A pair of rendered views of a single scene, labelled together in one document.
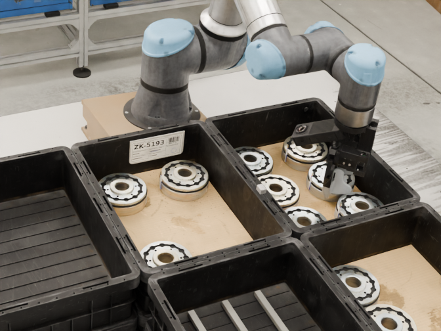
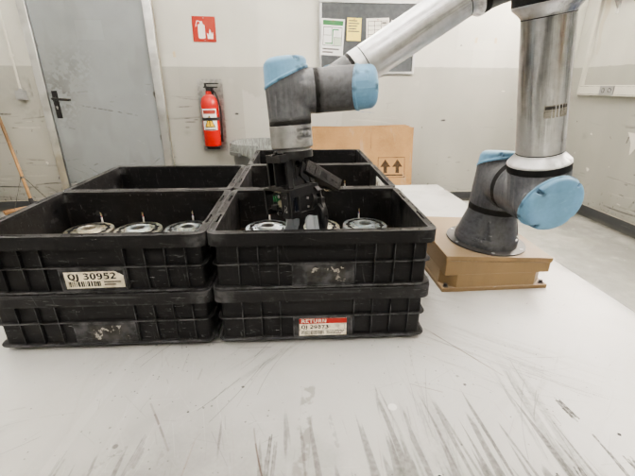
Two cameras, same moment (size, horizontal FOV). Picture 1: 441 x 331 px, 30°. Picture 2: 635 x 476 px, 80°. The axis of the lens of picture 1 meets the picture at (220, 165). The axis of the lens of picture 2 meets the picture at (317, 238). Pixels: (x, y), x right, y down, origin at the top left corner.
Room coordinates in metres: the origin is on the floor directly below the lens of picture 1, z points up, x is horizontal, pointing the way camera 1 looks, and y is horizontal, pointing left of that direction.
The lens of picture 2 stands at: (1.75, -0.84, 1.16)
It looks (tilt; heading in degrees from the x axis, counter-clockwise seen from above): 22 degrees down; 118
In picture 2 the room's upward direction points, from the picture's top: straight up
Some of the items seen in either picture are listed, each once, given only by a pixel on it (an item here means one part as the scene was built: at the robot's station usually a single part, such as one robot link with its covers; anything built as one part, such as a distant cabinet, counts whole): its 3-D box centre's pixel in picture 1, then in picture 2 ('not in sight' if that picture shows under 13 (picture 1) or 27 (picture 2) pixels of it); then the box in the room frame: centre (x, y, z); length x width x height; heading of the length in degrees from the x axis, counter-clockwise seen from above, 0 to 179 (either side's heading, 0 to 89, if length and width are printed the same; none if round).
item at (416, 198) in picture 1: (307, 161); (318, 211); (1.39, -0.18, 0.92); 0.40 x 0.30 x 0.02; 31
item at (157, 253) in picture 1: (165, 258); not in sight; (1.11, 0.08, 0.86); 0.05 x 0.05 x 0.01
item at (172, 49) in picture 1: (169, 51); (502, 177); (1.71, 0.15, 0.96); 0.13 x 0.12 x 0.14; 124
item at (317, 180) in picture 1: (331, 176); not in sight; (1.43, -0.24, 0.86); 0.10 x 0.10 x 0.01
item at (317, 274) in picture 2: (303, 180); (318, 234); (1.39, -0.18, 0.87); 0.40 x 0.30 x 0.11; 31
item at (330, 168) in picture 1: (331, 167); not in sight; (1.37, -0.23, 0.93); 0.05 x 0.02 x 0.09; 166
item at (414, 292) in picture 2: not in sight; (318, 279); (1.39, -0.18, 0.76); 0.40 x 0.30 x 0.12; 31
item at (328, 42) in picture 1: (324, 50); (343, 88); (1.44, -0.17, 1.16); 0.11 x 0.11 x 0.08; 34
